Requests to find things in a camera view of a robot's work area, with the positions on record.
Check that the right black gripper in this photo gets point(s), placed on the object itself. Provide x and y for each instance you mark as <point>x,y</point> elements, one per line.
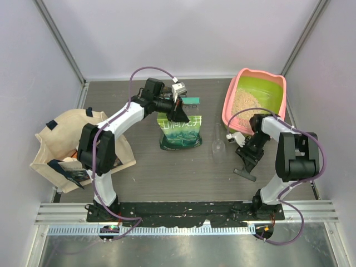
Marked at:
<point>250,159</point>

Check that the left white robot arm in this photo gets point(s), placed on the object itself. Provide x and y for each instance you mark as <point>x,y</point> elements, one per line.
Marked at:
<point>96,149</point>

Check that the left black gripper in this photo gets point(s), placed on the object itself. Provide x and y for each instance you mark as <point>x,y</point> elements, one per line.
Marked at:
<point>178,115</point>

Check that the items inside tote bag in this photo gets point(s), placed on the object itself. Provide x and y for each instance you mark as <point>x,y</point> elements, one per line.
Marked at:
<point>72,158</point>

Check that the teal rectangular box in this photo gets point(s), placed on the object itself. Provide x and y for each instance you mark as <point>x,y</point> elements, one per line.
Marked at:
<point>191,100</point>

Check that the green cat litter bag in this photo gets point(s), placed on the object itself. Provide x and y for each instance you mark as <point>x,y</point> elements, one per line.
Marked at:
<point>179,135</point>

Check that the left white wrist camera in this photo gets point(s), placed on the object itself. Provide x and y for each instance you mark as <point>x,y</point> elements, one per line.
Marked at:
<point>178,88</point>

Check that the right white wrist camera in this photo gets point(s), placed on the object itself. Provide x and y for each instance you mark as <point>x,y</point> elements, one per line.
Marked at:
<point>236,137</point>

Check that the clear plastic scoop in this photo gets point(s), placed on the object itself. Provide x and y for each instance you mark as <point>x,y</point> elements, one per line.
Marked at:
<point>218,146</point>

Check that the aluminium frame rail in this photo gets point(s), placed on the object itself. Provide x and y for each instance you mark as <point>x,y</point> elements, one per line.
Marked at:
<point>70,219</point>

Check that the pink green litter box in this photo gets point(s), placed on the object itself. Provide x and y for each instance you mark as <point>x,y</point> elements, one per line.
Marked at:
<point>268,88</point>

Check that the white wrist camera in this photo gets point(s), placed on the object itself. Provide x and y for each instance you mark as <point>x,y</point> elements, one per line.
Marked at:
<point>236,137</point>
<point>178,88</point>

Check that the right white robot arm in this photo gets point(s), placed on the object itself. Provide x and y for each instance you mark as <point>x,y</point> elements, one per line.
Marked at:
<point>297,160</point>

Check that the black bag clip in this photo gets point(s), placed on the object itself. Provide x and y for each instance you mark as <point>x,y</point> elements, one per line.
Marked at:
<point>245,174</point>

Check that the beige canvas tote bag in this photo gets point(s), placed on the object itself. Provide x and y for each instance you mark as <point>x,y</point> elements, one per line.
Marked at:
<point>59,139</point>

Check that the cat litter granules pile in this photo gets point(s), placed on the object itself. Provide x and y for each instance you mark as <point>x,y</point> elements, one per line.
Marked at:
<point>242,101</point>

